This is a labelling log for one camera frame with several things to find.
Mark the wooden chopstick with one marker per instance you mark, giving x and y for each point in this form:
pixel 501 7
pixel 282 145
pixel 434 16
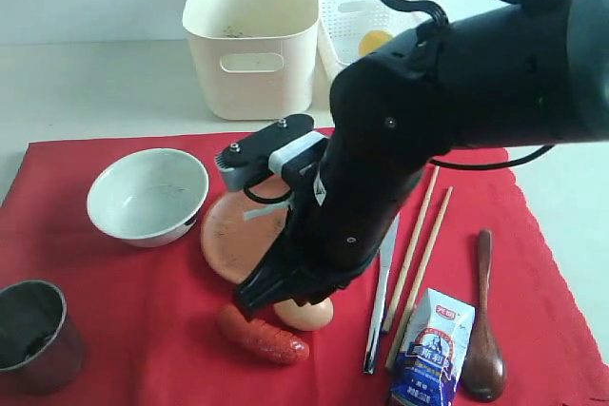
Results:
pixel 417 282
pixel 409 253

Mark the pale green ceramic bowl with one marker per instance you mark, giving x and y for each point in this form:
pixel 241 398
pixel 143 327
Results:
pixel 149 198

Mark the brown wooden plate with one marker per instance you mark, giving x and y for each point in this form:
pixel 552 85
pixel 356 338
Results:
pixel 236 233

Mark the brown egg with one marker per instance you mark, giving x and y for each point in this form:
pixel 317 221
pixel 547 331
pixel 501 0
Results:
pixel 307 317

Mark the silver table knife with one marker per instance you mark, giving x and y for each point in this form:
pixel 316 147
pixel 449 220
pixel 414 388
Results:
pixel 385 257

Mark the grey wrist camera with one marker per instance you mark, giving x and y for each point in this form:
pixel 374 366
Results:
pixel 286 148

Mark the cream plastic bin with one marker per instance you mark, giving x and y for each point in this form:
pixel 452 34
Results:
pixel 255 59

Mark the right wooden chopstick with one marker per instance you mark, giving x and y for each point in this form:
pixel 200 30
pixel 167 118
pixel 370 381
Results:
pixel 417 282

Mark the red table cloth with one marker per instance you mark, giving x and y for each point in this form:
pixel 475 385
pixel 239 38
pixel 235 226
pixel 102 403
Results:
pixel 147 316

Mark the yellow lemon with sticker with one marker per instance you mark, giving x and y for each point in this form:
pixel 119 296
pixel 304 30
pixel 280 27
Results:
pixel 373 40

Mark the white perforated plastic basket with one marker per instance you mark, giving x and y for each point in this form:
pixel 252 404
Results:
pixel 344 23

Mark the stainless steel cup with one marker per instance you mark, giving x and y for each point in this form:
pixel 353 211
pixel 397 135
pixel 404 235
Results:
pixel 41 349

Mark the dark wooden spoon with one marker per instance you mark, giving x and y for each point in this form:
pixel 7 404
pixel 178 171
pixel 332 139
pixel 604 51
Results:
pixel 484 371

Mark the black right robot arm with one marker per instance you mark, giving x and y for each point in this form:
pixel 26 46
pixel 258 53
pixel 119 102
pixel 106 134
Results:
pixel 531 73

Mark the red sausage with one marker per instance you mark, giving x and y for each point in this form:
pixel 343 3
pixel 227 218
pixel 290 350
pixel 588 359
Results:
pixel 260 338

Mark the left wooden chopstick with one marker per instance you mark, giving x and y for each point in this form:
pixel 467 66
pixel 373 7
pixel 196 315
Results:
pixel 409 253

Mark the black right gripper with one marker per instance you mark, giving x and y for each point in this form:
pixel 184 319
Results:
pixel 340 216

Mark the blue white milk carton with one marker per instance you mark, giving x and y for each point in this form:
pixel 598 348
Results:
pixel 428 366

